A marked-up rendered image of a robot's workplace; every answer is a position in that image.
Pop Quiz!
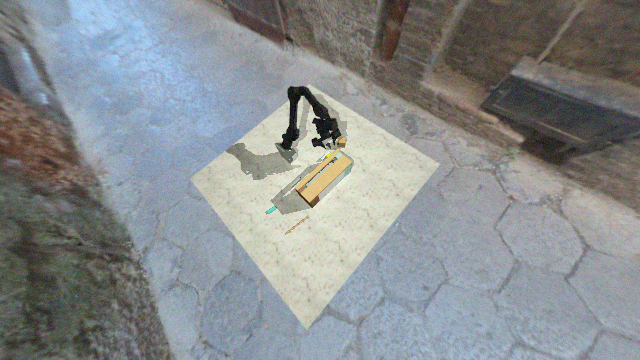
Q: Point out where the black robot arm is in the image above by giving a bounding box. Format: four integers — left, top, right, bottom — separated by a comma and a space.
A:
280, 86, 338, 150

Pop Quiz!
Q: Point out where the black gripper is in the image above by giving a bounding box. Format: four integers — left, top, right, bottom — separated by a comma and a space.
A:
311, 128, 341, 149

